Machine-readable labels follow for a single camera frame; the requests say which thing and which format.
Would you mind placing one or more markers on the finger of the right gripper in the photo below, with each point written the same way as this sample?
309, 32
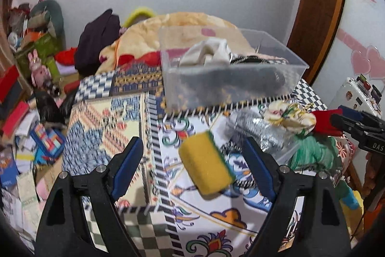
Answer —
351, 113
350, 124

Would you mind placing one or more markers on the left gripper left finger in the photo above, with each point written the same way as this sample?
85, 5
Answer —
63, 228

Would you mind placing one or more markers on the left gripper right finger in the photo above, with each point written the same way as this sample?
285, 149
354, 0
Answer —
322, 229

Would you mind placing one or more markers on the red cloth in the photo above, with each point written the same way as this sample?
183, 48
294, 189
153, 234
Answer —
323, 125

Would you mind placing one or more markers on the yellow green sponge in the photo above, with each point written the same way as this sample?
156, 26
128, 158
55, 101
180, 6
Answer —
205, 164

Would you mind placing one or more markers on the floral yellow white cloth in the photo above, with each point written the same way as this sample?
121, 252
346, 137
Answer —
290, 116

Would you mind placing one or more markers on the green knitted cloth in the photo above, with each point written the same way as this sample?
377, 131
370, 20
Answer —
319, 153

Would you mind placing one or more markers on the grey cloth in plastic bag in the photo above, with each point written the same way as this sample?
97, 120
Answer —
274, 140

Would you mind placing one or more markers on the colourful blue pencil case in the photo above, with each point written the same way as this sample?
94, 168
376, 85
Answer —
50, 140

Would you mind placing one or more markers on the brown wooden door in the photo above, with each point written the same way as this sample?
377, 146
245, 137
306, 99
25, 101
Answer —
314, 31

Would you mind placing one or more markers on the black gold patterned cloth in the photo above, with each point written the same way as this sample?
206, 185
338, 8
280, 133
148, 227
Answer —
266, 59

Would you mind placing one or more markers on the black plastic bag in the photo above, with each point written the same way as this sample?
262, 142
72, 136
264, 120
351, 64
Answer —
50, 113

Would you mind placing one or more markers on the patterned patchwork bed cover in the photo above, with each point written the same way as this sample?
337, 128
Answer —
194, 192

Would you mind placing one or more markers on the clear plastic storage bin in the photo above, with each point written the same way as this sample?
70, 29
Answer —
193, 87

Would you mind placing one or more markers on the pink bunny plush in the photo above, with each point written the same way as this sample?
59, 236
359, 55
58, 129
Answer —
39, 72

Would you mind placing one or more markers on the white sock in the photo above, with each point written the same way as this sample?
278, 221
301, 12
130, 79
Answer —
213, 51

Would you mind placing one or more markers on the red box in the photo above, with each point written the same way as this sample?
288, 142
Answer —
8, 79

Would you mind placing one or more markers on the green cardboard box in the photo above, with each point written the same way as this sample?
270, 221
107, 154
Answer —
46, 46

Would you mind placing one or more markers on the beige fleece blanket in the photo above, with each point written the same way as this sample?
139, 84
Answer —
169, 31

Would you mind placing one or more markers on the dark purple garment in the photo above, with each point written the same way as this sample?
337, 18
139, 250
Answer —
96, 35

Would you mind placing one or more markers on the grey green plush toy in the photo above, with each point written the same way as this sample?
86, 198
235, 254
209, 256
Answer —
47, 14

